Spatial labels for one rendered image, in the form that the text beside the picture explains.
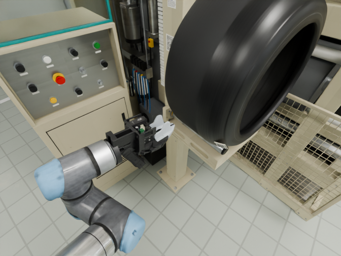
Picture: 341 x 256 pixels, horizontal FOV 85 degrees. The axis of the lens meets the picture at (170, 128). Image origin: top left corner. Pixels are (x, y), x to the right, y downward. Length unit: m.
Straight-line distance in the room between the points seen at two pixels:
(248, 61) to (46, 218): 1.79
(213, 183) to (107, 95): 1.19
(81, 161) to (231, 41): 0.44
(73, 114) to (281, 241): 1.67
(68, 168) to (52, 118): 0.74
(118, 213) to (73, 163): 0.14
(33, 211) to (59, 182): 1.57
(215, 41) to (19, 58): 0.81
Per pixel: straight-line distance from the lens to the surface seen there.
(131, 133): 0.45
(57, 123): 1.17
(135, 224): 0.45
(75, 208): 0.51
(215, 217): 1.68
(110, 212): 0.46
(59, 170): 0.44
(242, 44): 0.52
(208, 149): 0.90
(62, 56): 1.07
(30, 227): 1.95
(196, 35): 0.58
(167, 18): 0.91
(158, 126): 0.56
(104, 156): 0.44
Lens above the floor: 1.56
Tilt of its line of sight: 46 degrees down
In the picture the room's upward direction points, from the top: straight up
